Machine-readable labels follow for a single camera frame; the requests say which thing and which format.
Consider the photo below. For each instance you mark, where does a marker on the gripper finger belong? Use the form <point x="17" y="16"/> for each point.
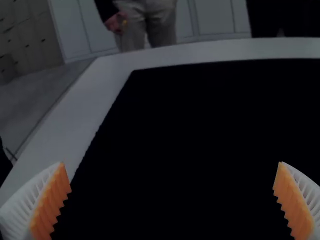
<point x="297" y="200"/>
<point x="37" y="207"/>

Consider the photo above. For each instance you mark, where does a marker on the small yellow object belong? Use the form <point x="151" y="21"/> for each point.
<point x="124" y="22"/>

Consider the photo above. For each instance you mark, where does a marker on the person's forearm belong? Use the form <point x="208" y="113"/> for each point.
<point x="105" y="10"/>

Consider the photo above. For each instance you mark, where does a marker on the person's hand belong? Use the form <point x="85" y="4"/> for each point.
<point x="114" y="23"/>

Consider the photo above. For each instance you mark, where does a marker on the black mat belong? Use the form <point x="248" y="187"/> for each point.
<point x="187" y="150"/>

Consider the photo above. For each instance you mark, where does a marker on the grey drawer cabinet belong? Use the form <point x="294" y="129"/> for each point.
<point x="22" y="42"/>

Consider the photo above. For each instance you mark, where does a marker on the black crate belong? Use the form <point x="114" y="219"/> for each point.
<point x="287" y="17"/>

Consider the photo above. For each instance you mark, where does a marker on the grey cupboard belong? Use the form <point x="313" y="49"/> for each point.
<point x="212" y="20"/>
<point x="82" y="30"/>

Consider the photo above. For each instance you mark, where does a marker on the person's legs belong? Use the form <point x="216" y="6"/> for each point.
<point x="155" y="22"/>

